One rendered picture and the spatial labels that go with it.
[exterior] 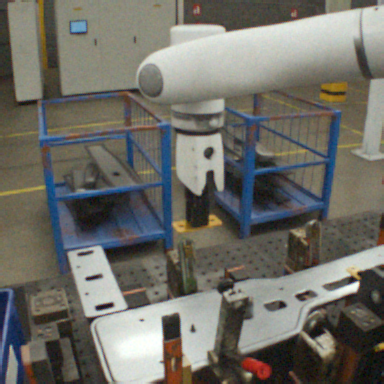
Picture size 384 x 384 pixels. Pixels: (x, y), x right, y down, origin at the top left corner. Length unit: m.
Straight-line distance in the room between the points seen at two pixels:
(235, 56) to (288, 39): 0.07
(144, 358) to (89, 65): 7.91
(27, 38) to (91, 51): 1.28
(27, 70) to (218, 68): 7.95
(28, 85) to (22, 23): 1.20
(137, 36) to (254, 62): 8.18
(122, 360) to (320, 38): 0.65
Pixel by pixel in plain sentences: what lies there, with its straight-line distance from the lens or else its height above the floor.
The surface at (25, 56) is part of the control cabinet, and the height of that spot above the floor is 0.95.
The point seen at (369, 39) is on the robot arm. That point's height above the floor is 1.59.
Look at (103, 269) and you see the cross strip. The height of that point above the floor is 1.00.
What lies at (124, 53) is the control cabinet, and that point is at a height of 0.84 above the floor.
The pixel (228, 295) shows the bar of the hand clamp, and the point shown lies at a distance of 0.64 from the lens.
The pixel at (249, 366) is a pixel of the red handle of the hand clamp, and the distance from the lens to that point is 0.65.
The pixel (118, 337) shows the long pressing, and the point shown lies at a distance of 0.88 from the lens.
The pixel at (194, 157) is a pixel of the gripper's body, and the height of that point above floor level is 1.39.
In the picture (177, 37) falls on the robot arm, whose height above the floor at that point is 1.57.
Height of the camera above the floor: 1.61
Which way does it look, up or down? 25 degrees down
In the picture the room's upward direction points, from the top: straight up
